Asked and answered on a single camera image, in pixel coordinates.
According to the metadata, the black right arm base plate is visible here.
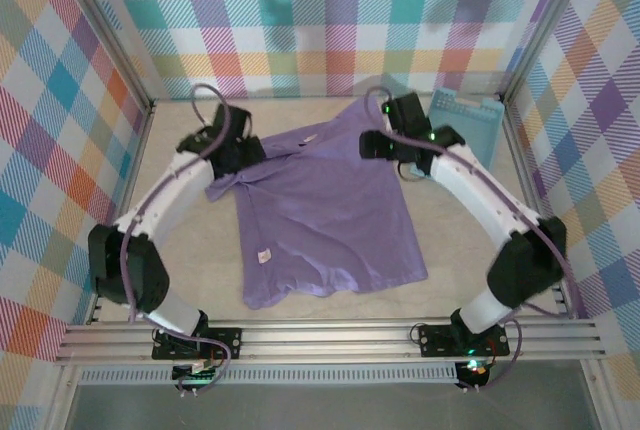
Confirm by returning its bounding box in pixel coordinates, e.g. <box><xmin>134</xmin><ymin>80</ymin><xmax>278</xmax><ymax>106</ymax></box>
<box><xmin>418</xmin><ymin>323</ymin><xmax>511</xmax><ymax>357</ymax></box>

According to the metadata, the right aluminium frame post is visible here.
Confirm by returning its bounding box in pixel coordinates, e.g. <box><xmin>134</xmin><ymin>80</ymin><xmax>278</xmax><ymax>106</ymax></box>
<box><xmin>498</xmin><ymin>0</ymin><xmax>601</xmax><ymax>106</ymax></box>

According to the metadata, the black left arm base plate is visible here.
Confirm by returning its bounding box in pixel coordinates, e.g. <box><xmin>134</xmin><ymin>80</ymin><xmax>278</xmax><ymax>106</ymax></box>
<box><xmin>151</xmin><ymin>327</ymin><xmax>243</xmax><ymax>361</ymax></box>

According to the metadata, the light blue plastic basket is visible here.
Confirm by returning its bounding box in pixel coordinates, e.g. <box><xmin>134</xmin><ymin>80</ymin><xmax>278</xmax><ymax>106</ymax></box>
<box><xmin>409</xmin><ymin>88</ymin><xmax>505</xmax><ymax>181</ymax></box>

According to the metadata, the aluminium side rail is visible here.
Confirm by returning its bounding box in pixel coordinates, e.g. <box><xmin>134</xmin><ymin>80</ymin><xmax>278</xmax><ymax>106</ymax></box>
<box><xmin>498</xmin><ymin>97</ymin><xmax>575</xmax><ymax>321</ymax></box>
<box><xmin>84</xmin><ymin>102</ymin><xmax>157</xmax><ymax>326</ymax></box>

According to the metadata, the right aluminium side rail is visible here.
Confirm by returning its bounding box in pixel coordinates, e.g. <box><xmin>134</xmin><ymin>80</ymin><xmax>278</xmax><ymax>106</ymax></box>
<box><xmin>498</xmin><ymin>97</ymin><xmax>575</xmax><ymax>321</ymax></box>

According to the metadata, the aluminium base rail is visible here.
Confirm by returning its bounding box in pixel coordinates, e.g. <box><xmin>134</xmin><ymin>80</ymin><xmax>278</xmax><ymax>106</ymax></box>
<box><xmin>53</xmin><ymin>319</ymin><xmax>609</xmax><ymax>366</ymax></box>

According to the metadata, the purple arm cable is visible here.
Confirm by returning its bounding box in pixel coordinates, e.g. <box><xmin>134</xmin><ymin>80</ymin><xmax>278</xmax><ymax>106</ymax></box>
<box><xmin>119</xmin><ymin>83</ymin><xmax>236</xmax><ymax>396</ymax></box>
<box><xmin>363</xmin><ymin>88</ymin><xmax>581</xmax><ymax>395</ymax></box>

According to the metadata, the left aluminium frame post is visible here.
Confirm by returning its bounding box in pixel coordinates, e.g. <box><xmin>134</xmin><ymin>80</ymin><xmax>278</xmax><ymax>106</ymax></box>
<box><xmin>52</xmin><ymin>0</ymin><xmax>156</xmax><ymax>111</ymax></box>

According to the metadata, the aluminium frame post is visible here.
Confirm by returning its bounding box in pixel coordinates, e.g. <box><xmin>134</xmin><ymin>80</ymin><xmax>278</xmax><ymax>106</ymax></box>
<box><xmin>498</xmin><ymin>0</ymin><xmax>601</xmax><ymax>106</ymax></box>
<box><xmin>52</xmin><ymin>0</ymin><xmax>156</xmax><ymax>111</ymax></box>

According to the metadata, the left aluminium side rail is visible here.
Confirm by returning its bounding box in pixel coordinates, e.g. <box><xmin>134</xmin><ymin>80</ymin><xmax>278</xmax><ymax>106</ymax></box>
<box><xmin>84</xmin><ymin>102</ymin><xmax>157</xmax><ymax>326</ymax></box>

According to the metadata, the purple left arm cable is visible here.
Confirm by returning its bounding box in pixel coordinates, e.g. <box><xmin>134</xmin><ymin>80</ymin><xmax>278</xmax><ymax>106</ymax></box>
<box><xmin>119</xmin><ymin>83</ymin><xmax>236</xmax><ymax>396</ymax></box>

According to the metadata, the aluminium frame leg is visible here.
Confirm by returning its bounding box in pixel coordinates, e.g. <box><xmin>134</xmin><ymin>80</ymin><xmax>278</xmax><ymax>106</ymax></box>
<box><xmin>581</xmin><ymin>360</ymin><xmax>615</xmax><ymax>430</ymax></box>
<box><xmin>48</xmin><ymin>364</ymin><xmax>82</xmax><ymax>430</ymax></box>

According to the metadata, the right aluminium frame leg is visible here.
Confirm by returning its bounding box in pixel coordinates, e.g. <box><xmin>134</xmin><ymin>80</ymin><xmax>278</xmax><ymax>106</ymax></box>
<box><xmin>581</xmin><ymin>360</ymin><xmax>615</xmax><ymax>430</ymax></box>

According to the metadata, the left aluminium frame leg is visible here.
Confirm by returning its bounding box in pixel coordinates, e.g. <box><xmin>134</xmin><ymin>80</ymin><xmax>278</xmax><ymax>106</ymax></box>
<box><xmin>48</xmin><ymin>364</ymin><xmax>82</xmax><ymax>430</ymax></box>

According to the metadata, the purple t-shirt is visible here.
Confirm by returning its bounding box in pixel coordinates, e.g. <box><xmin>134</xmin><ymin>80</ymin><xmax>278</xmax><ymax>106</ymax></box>
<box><xmin>204</xmin><ymin>98</ymin><xmax>430</xmax><ymax>311</ymax></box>

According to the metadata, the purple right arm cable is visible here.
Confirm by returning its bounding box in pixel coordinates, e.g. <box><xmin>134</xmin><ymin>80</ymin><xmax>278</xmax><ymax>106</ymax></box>
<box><xmin>363</xmin><ymin>88</ymin><xmax>581</xmax><ymax>395</ymax></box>

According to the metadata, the grey slotted cable duct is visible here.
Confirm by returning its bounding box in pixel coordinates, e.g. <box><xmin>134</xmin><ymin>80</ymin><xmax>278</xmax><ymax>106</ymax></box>
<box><xmin>79</xmin><ymin>368</ymin><xmax>459</xmax><ymax>385</ymax></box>

